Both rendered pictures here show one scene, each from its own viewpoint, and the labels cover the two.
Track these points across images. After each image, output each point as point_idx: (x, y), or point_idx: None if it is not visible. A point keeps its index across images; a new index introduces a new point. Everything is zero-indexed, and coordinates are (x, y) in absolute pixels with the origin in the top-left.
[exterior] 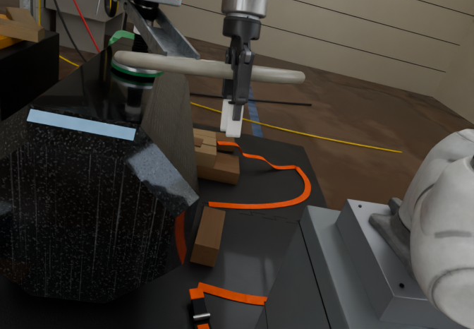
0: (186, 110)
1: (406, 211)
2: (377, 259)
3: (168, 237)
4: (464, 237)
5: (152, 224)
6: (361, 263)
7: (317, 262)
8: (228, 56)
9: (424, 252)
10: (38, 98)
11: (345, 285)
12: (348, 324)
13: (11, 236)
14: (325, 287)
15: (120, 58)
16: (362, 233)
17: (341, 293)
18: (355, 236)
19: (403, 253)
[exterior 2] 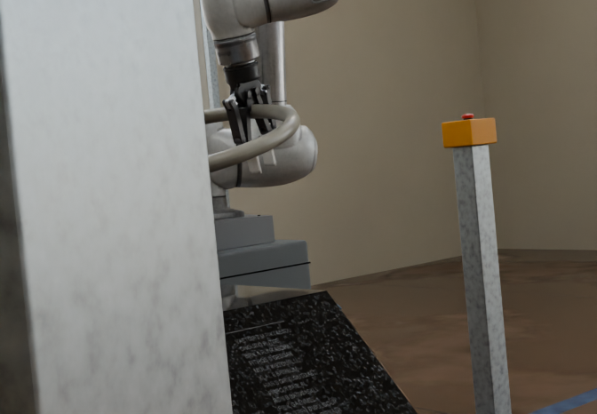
0: None
1: (212, 186)
2: (245, 218)
3: None
4: (302, 130)
5: None
6: (237, 237)
7: (241, 263)
8: (248, 99)
9: (304, 148)
10: (298, 295)
11: (261, 245)
12: (294, 242)
13: None
14: (263, 259)
15: (294, 129)
16: (220, 221)
17: (273, 244)
18: (215, 233)
19: (228, 211)
